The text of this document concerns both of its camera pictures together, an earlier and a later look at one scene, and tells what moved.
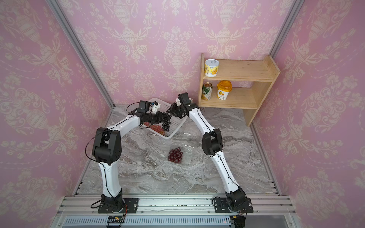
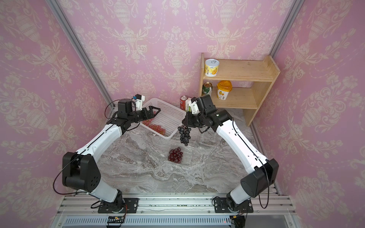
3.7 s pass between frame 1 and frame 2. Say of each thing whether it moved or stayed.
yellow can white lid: stayed
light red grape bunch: stayed
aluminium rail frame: stayed
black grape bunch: moved
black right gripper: moved
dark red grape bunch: stayed
